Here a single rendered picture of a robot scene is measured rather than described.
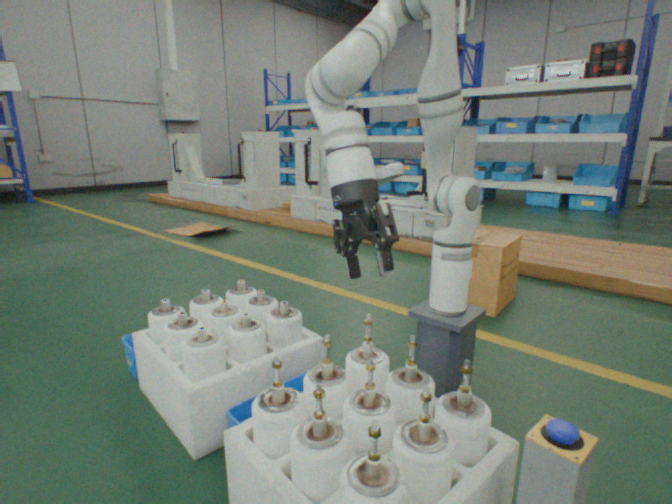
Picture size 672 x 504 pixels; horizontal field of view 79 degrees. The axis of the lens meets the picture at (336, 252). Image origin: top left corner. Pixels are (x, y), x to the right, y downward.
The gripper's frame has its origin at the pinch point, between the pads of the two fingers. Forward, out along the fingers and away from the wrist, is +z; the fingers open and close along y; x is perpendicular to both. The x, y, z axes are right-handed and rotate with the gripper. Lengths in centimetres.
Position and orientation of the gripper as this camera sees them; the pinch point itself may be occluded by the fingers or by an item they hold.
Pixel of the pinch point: (369, 273)
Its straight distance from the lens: 64.0
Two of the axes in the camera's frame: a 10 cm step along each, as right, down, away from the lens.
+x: 8.6, -1.5, 4.9
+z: 1.8, 9.8, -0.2
